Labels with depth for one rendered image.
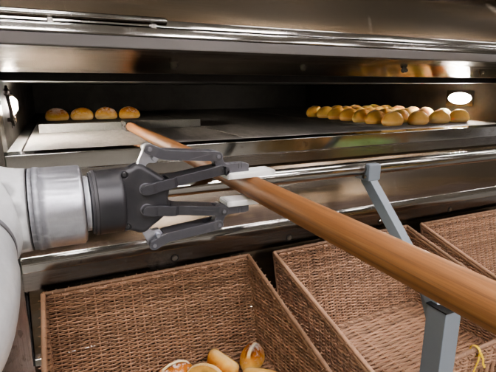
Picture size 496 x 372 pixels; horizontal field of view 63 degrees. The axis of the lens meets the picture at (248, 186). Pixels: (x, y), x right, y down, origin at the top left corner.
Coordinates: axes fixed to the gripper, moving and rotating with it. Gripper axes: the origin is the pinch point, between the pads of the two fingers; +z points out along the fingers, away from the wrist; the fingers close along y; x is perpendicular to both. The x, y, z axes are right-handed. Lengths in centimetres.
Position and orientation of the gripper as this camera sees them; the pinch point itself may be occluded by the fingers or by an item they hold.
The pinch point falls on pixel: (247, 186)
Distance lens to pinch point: 54.8
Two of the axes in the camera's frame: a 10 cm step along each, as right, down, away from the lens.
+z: 9.0, -1.0, 4.2
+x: 4.3, 2.1, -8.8
